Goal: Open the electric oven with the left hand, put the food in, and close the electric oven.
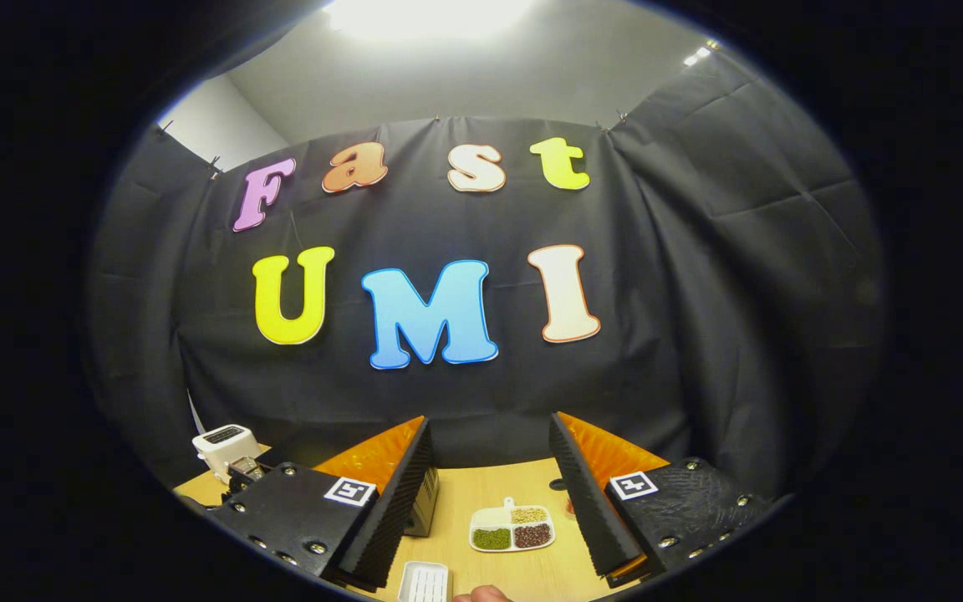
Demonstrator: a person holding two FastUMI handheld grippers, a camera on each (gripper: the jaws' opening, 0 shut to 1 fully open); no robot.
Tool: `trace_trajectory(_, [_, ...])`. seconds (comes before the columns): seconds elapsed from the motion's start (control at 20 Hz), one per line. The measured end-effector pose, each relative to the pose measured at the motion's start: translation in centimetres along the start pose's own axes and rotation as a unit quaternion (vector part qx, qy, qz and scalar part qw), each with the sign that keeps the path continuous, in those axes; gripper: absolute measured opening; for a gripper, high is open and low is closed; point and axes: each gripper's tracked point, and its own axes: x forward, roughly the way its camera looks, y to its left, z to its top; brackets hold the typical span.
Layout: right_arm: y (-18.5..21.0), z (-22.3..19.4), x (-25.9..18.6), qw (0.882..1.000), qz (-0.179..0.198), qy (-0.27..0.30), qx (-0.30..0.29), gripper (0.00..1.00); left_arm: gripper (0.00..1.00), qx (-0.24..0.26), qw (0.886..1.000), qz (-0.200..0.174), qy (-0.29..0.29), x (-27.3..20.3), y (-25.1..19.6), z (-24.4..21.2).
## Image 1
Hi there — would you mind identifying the large ceiling light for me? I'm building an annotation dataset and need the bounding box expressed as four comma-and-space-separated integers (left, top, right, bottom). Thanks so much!
324, 0, 535, 41

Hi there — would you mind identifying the white toaster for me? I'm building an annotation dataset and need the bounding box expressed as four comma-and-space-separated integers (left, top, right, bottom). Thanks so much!
191, 424, 262, 485

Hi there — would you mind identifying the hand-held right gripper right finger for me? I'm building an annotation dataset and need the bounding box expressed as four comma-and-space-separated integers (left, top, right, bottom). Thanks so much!
547, 411, 782, 588

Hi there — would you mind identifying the black electric oven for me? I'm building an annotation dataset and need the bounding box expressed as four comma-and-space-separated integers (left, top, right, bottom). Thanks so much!
402, 464, 441, 538

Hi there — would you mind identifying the white divided plate of beans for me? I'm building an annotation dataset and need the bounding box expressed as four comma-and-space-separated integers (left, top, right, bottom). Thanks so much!
468, 498, 557, 554

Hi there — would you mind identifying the white rectangular tray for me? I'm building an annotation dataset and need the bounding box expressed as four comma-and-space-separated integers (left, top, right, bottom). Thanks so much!
397, 560, 452, 602

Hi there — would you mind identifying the small ceiling light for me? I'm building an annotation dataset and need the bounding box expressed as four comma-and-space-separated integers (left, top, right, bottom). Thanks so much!
681, 40, 722, 69

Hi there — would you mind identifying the black backdrop cloth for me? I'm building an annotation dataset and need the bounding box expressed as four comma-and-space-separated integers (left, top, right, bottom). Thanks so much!
84, 46, 888, 503

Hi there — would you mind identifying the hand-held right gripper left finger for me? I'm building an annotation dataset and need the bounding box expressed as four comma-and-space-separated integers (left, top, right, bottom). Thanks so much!
210, 416, 436, 593

